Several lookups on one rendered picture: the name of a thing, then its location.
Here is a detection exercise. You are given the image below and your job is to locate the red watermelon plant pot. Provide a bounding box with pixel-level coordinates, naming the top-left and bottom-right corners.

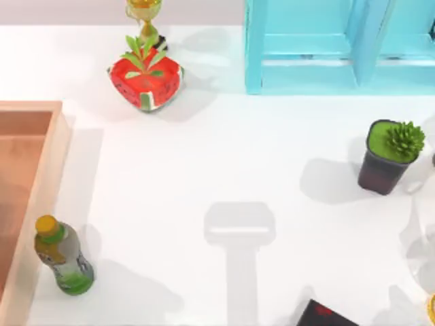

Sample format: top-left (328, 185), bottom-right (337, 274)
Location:
top-left (107, 35), bottom-right (186, 113)

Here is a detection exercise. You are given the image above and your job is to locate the light blue rack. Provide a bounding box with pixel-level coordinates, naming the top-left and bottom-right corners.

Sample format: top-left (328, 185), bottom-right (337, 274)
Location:
top-left (243, 0), bottom-right (435, 96)

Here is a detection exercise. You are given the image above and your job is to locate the gold trophy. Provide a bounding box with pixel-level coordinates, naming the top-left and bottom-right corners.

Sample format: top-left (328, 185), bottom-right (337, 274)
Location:
top-left (124, 0), bottom-right (169, 52)

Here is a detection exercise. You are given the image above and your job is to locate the dark pot with green succulent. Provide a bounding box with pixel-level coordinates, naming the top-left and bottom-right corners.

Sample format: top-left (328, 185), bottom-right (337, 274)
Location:
top-left (357, 119), bottom-right (426, 196)

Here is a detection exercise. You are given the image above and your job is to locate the green bottle with yellow cap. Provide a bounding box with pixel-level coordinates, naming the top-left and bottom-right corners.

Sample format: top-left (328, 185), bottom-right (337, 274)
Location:
top-left (34, 215), bottom-right (96, 296)

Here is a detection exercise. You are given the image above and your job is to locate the black book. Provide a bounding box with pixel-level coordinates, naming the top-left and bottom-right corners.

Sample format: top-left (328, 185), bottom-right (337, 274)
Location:
top-left (294, 298), bottom-right (360, 326)

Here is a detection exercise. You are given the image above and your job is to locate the salmon-coloured shallow box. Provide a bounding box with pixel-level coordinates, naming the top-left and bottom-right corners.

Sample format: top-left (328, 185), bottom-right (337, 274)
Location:
top-left (0, 101), bottom-right (73, 326)

